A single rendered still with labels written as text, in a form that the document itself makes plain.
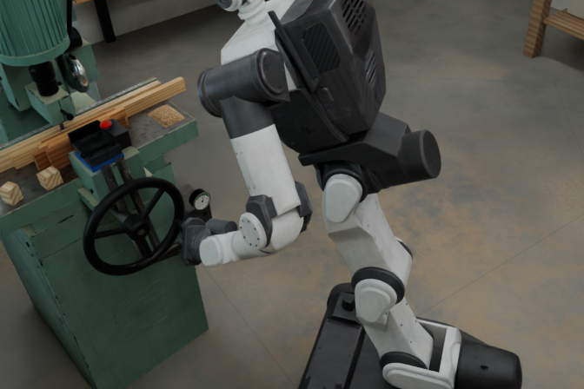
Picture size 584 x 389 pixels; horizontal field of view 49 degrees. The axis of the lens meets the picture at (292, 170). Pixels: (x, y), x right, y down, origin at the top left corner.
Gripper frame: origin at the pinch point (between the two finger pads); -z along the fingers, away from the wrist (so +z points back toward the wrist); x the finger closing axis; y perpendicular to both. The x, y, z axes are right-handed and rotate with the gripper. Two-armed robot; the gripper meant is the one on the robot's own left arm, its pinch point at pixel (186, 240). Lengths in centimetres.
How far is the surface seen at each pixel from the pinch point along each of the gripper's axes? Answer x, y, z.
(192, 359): -48, -29, -54
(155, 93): 41.4, 0.9, -26.0
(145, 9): 130, -74, -256
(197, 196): 11.1, -11.4, -19.5
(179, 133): 29.2, -2.7, -15.3
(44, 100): 35, 34, -18
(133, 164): 19.1, 14.0, -4.5
